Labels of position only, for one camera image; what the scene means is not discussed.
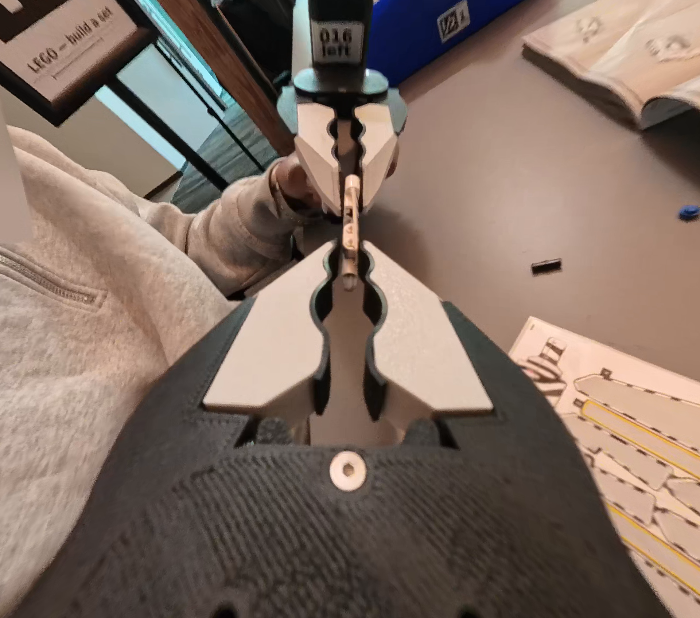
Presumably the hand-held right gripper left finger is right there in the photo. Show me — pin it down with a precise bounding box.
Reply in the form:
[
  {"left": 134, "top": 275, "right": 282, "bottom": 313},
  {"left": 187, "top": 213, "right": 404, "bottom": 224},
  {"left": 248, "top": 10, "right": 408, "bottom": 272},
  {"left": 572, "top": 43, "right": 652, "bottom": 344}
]
[{"left": 202, "top": 240, "right": 338, "bottom": 438}]

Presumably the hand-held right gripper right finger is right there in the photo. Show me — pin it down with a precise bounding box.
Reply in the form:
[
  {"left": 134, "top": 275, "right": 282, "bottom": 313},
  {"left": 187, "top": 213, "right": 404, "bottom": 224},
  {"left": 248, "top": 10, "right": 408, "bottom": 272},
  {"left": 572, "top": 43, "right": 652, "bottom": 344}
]
[{"left": 362, "top": 240, "right": 494, "bottom": 438}]

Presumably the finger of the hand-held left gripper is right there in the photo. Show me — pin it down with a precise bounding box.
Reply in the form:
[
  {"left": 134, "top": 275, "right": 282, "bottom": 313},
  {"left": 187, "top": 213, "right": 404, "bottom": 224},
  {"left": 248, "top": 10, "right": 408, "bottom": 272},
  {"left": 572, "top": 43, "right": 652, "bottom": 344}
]
[
  {"left": 294, "top": 104, "right": 348, "bottom": 214},
  {"left": 354, "top": 104, "right": 400, "bottom": 214}
]

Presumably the white L-shaped lego beam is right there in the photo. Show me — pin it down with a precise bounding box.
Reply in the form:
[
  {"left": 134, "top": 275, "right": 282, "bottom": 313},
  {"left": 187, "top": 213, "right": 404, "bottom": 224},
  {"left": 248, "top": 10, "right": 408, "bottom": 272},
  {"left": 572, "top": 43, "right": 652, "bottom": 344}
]
[{"left": 340, "top": 216, "right": 362, "bottom": 293}]

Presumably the person's left forearm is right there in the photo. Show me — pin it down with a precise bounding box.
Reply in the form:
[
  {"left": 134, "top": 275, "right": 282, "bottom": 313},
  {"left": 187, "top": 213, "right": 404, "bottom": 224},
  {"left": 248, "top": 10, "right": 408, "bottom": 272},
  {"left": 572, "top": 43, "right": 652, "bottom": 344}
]
[{"left": 131, "top": 167, "right": 299, "bottom": 296}]

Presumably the open lego instruction booklet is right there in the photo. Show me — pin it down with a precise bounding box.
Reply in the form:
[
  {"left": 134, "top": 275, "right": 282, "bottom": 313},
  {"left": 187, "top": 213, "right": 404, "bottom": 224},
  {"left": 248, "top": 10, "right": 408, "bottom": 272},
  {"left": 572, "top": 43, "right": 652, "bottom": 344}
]
[{"left": 522, "top": 0, "right": 700, "bottom": 129}]

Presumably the person's left hand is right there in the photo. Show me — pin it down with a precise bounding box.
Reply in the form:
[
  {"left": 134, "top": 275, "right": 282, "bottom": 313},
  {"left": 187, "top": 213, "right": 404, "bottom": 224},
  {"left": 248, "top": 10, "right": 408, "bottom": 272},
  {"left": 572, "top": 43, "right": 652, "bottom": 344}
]
[{"left": 267, "top": 158, "right": 326, "bottom": 225}]

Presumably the blue storage bin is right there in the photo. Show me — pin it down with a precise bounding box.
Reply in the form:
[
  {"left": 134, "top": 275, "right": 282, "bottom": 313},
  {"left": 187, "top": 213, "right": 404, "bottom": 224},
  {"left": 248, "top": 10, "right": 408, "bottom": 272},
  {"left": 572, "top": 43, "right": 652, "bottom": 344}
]
[{"left": 365, "top": 0, "right": 564, "bottom": 89}]

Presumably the zebra striped sticker sheet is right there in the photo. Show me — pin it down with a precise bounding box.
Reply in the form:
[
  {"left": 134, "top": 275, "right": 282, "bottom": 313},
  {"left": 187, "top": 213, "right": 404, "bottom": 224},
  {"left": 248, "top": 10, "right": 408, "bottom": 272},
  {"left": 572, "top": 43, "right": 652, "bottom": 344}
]
[{"left": 509, "top": 317, "right": 700, "bottom": 618}]

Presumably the framed marker sign on stand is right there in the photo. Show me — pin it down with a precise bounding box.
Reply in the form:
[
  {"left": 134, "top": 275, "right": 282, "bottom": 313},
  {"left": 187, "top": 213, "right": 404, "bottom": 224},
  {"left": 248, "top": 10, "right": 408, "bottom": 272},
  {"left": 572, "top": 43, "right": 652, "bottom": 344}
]
[{"left": 0, "top": 0, "right": 263, "bottom": 187}]

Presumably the wooden post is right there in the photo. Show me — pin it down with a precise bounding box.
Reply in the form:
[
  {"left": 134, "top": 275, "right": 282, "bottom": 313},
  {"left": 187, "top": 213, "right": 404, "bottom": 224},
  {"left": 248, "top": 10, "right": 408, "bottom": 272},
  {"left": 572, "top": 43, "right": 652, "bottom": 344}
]
[{"left": 90, "top": 0, "right": 299, "bottom": 157}]

